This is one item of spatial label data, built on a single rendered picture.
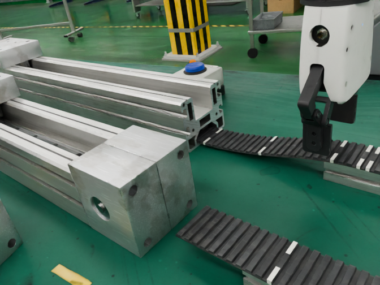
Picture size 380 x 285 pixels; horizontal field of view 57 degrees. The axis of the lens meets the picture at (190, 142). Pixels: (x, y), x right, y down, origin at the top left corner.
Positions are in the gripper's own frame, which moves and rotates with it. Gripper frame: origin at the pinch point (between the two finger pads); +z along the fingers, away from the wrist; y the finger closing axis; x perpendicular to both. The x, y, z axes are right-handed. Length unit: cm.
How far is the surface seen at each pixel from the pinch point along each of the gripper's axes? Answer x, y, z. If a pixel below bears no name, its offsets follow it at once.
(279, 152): 5.7, -2.4, 3.9
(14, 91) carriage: 52, -14, -3
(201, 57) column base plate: 215, 237, 82
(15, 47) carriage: 77, -1, -6
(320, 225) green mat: -3.1, -10.3, 6.3
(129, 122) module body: 32.8, -5.1, 3.6
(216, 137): 17.6, -0.4, 5.4
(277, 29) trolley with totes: 142, 263, 59
